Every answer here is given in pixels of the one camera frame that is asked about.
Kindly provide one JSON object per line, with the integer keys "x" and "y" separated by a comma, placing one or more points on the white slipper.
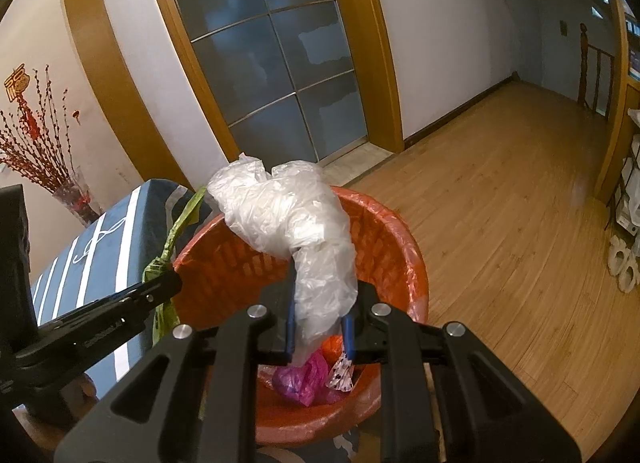
{"x": 619, "y": 255}
{"x": 631, "y": 275}

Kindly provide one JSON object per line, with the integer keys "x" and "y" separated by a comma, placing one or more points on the magenta plastic bag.
{"x": 300, "y": 375}

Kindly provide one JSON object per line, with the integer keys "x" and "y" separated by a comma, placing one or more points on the yellow-green plastic bag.
{"x": 160, "y": 268}

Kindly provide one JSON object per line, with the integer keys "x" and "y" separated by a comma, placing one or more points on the white printed wrapper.
{"x": 342, "y": 373}

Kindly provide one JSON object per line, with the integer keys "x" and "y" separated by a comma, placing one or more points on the wooden doorway frame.
{"x": 617, "y": 143}

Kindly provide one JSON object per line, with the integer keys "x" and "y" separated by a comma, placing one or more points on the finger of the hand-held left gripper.
{"x": 110, "y": 318}

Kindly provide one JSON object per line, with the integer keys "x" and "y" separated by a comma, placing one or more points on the wooden stair railing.
{"x": 583, "y": 73}

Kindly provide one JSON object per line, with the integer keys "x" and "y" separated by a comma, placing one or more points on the glass vase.
{"x": 80, "y": 198}

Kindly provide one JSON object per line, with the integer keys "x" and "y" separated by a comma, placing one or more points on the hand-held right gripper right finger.
{"x": 348, "y": 338}

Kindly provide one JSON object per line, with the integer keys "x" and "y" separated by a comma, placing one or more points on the wooden wall trim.
{"x": 100, "y": 43}

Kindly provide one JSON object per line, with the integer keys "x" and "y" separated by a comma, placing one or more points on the red berry branches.
{"x": 35, "y": 143}

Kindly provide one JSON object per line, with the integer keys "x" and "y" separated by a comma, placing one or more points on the sliding glass door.
{"x": 280, "y": 43}

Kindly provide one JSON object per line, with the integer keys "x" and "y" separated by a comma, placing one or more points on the orange plastic basket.
{"x": 390, "y": 263}

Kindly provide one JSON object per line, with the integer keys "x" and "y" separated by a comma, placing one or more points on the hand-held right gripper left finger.
{"x": 289, "y": 323}

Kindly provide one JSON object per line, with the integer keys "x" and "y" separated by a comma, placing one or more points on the clear plastic bag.
{"x": 280, "y": 213}

